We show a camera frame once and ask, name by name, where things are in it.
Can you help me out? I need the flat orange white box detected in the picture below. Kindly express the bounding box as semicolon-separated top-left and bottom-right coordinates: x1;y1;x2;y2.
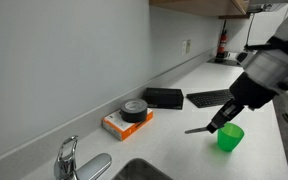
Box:
101;108;154;142

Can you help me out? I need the red fire extinguisher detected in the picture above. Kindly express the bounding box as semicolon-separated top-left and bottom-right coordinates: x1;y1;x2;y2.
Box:
216;19;228;61

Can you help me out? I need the black duct tape roll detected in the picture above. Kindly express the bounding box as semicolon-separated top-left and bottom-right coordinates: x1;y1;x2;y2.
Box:
119;98;149;123

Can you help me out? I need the long black box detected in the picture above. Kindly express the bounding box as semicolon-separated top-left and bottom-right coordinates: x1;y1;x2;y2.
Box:
143;87;185;110

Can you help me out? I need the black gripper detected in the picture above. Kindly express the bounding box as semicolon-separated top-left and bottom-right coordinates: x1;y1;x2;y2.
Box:
205;71;278;134

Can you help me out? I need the stainless steel sink basin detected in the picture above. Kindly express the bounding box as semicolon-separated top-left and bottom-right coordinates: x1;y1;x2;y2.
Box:
112;158;173;180

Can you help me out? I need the black counter mat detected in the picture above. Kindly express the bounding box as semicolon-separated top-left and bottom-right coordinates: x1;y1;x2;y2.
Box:
207;57;242;67

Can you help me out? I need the wooden wall cabinet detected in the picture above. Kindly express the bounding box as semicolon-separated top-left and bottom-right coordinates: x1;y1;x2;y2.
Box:
148;0;252;19

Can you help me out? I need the chrome sink faucet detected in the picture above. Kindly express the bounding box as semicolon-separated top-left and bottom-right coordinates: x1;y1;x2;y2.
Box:
53;135;113;180

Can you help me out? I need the black computer keyboard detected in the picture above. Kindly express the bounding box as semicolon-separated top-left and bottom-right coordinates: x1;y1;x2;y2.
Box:
186;88;235;109

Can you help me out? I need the green plastic cup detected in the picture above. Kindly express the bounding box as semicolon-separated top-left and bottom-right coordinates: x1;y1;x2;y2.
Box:
216;122;245;153

